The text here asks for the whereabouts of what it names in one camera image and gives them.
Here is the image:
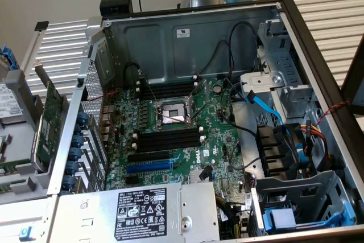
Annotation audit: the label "red yellow power wires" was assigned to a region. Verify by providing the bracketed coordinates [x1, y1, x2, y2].
[301, 120, 335, 170]

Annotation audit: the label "dark panel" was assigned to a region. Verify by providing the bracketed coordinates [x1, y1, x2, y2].
[340, 34, 364, 116]

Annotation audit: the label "blue expansion slot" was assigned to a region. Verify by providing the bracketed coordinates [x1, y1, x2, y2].
[126, 160, 174, 174]

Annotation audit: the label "silver power supply with label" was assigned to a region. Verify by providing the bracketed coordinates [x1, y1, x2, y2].
[55, 182, 221, 243]

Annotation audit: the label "metal CPU socket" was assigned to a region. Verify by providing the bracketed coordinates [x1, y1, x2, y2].
[152, 94, 200, 133]

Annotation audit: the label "blue square button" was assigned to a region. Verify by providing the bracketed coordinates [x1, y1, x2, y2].
[18, 225, 34, 241]

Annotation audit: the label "blue flat disk wire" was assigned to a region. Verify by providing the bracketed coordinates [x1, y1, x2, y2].
[246, 89, 285, 126]

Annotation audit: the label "black rail end cap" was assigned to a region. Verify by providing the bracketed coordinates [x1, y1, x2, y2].
[34, 20, 49, 32]

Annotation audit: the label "long black expansion slot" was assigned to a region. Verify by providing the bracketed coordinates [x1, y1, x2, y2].
[127, 150, 171, 163]

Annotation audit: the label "blue plastic bracket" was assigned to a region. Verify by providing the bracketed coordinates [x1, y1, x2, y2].
[0, 44, 20, 71]

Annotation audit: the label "silver disk bay cage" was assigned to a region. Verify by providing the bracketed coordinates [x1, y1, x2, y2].
[255, 19, 316, 120]

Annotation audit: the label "silver chipset heatsink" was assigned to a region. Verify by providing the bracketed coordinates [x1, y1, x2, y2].
[186, 168, 214, 184]

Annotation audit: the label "thin black wire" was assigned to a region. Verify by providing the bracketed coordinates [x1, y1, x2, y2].
[228, 20, 262, 72]
[197, 39, 237, 80]

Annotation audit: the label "green graphics card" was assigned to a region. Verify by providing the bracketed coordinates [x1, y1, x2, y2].
[30, 60, 65, 173]

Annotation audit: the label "silver metal bracket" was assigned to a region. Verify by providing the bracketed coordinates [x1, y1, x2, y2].
[239, 71, 285, 89]

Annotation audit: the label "metal socket cover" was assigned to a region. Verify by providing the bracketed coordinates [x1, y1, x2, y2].
[187, 79, 210, 101]

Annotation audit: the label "black wire with plug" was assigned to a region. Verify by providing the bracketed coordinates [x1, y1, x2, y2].
[123, 62, 148, 85]

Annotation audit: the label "grey disk bay with openings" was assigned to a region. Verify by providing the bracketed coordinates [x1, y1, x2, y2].
[250, 170, 358, 237]

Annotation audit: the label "black wire plug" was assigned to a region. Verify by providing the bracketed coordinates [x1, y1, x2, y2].
[198, 164, 214, 182]

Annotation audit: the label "white metal panel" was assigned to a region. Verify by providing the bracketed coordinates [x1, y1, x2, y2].
[0, 196, 59, 243]

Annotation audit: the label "metal locking lever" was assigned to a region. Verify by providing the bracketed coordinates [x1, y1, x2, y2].
[156, 112, 191, 126]
[143, 76, 160, 104]
[189, 102, 211, 121]

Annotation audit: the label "red black twisted wire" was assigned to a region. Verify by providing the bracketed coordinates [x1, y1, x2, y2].
[315, 100, 352, 126]
[86, 88, 119, 102]

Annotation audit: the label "thick black wire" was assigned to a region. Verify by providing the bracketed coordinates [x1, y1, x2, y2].
[220, 77, 258, 138]

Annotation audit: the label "grey wire loop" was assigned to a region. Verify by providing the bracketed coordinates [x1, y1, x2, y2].
[227, 140, 261, 170]

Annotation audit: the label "blue disk caddy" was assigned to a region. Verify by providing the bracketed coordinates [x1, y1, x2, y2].
[263, 201, 356, 234]

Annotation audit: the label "green Dell motherboard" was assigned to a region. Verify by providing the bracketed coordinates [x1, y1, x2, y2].
[102, 76, 258, 198]

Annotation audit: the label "silver hard disk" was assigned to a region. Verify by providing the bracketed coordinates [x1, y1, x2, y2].
[0, 83, 24, 126]

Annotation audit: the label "black yellow power wires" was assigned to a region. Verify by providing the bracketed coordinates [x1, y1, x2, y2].
[214, 194, 251, 241]

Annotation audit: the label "open grey PC case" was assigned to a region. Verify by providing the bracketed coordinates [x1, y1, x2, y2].
[47, 0, 364, 243]

